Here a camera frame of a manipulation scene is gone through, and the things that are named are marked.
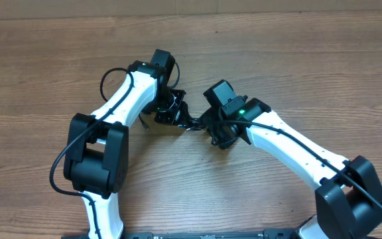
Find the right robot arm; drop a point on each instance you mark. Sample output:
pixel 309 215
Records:
pixel 348 193

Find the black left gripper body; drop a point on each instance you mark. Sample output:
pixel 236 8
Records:
pixel 172 114

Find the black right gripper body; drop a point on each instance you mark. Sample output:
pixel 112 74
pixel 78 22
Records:
pixel 219 131

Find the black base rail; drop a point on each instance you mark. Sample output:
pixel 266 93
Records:
pixel 282 233

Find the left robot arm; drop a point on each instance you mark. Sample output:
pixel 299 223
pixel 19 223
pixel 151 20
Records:
pixel 97 153

